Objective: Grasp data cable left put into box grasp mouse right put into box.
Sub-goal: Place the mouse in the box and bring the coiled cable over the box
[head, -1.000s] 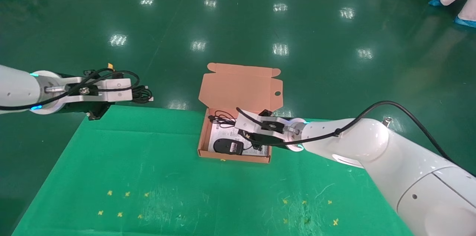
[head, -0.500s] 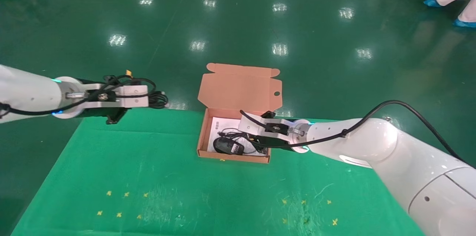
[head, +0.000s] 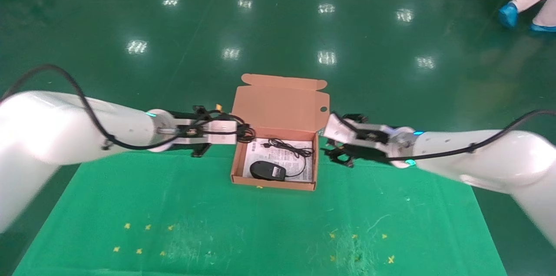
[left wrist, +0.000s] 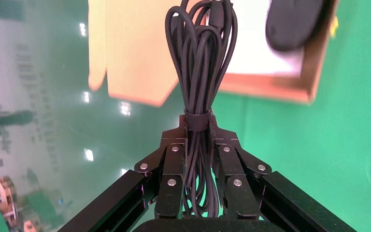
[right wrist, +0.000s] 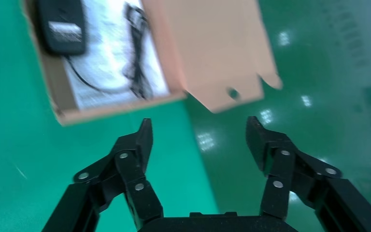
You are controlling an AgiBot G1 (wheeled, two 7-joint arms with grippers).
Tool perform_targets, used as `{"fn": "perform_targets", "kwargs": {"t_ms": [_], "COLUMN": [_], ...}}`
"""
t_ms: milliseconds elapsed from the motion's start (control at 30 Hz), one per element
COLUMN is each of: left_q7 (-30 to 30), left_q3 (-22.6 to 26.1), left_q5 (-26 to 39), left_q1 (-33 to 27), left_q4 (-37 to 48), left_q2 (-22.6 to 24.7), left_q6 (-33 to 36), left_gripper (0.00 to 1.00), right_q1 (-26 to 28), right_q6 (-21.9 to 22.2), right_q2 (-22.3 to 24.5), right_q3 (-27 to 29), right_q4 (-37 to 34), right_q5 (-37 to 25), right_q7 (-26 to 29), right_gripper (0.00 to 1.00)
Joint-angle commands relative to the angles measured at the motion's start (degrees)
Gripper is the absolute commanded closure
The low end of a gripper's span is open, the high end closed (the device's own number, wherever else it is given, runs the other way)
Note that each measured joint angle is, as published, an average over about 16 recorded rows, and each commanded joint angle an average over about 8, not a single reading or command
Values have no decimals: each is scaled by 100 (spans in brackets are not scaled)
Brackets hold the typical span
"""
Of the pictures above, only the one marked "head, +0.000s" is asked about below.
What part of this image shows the white printed paper sheet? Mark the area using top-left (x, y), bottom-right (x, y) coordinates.
top-left (242, 137), bottom-right (314, 183)

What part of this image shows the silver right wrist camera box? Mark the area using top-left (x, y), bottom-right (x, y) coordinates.
top-left (323, 113), bottom-right (394, 148)

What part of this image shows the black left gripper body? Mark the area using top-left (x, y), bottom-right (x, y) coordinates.
top-left (167, 112), bottom-right (210, 144)

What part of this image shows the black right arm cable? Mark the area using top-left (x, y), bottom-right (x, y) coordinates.
top-left (386, 110), bottom-right (556, 164)

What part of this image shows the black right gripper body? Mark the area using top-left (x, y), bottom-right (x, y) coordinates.
top-left (345, 128), bottom-right (394, 160)

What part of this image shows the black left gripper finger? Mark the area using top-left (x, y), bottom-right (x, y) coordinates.
top-left (190, 141), bottom-right (213, 158)
top-left (191, 105), bottom-right (218, 121)

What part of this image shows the black wired computer mouse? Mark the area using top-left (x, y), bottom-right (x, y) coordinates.
top-left (250, 138), bottom-right (314, 182)

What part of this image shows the orange cardboard box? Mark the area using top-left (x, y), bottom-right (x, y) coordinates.
top-left (230, 73), bottom-right (331, 192)

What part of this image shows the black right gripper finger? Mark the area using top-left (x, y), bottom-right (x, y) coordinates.
top-left (342, 113), bottom-right (370, 124)
top-left (321, 145), bottom-right (356, 168)

